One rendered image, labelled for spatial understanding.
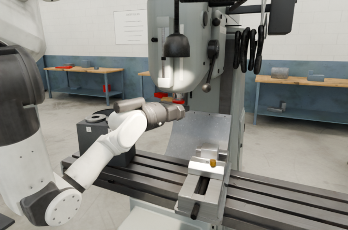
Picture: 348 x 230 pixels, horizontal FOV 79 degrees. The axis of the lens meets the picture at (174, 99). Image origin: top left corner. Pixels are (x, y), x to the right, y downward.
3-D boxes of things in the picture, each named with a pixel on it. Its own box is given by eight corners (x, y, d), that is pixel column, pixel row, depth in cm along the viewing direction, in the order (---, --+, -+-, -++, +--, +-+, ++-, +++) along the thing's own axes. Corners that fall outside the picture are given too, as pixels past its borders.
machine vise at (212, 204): (221, 226, 61) (223, 193, 58) (173, 213, 66) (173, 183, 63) (231, 164, 93) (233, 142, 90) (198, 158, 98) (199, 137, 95)
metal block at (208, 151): (216, 166, 77) (217, 151, 75) (200, 162, 79) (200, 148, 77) (218, 159, 82) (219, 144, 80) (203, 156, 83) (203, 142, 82)
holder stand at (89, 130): (126, 167, 91) (123, 124, 86) (80, 162, 95) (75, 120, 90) (135, 154, 102) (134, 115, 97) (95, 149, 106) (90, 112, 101)
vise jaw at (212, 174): (223, 180, 71) (223, 170, 70) (187, 173, 75) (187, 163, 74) (225, 171, 76) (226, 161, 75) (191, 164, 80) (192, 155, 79)
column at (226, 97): (231, 282, 135) (254, 25, 97) (166, 255, 152) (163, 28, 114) (239, 223, 180) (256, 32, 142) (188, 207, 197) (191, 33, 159)
